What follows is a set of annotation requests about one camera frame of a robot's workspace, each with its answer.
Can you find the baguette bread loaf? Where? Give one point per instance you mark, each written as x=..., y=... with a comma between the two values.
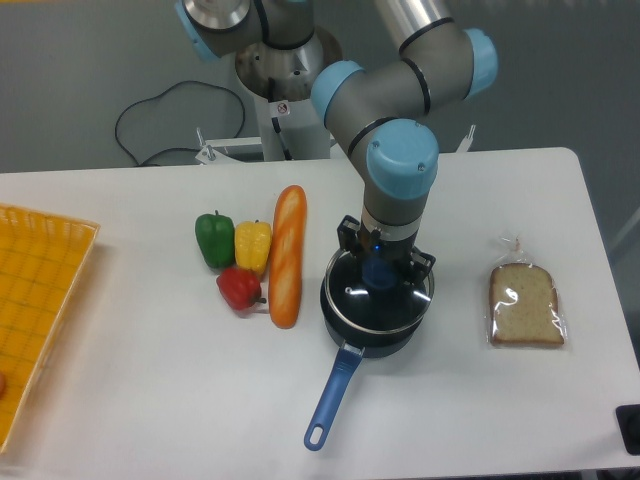
x=285, y=277

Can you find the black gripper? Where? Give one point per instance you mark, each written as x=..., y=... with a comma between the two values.
x=361, y=242

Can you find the bread slice in plastic bag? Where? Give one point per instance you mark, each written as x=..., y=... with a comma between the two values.
x=523, y=303

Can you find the red bell pepper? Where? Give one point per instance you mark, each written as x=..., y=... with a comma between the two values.
x=240, y=288

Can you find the black device at table edge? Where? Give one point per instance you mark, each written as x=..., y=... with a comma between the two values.
x=628, y=418

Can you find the blue saucepan with handle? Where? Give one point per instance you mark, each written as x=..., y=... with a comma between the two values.
x=353, y=347

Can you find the green bell pepper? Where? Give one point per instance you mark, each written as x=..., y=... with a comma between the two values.
x=215, y=238

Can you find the yellow woven basket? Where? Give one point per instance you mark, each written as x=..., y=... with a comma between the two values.
x=42, y=258

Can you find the yellow bell pepper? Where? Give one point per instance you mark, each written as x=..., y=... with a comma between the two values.
x=252, y=242

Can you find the glass pot lid blue knob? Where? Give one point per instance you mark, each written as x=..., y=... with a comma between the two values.
x=374, y=298

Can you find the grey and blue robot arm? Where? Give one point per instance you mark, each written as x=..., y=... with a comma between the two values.
x=399, y=163

